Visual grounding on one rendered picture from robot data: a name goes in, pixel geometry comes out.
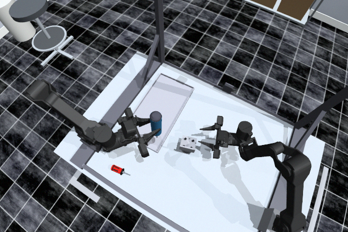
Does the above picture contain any red screwdriver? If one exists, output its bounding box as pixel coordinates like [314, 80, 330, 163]
[111, 165, 130, 176]

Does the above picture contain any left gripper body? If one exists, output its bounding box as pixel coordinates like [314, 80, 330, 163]
[213, 116, 235, 159]

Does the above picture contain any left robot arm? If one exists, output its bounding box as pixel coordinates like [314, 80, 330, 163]
[217, 121, 312, 232]

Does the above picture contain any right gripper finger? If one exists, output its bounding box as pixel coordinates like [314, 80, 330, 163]
[143, 128, 161, 146]
[135, 115, 150, 127]

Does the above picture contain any grey l-shaped bracket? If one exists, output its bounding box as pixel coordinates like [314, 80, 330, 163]
[179, 135, 197, 153]

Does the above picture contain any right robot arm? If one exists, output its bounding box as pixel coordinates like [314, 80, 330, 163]
[26, 79, 136, 152]

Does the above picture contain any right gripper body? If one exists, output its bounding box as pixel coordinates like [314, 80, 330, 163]
[116, 107, 149, 158]

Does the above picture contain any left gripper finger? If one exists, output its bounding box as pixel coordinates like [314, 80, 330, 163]
[198, 141, 214, 151]
[199, 123, 216, 131]

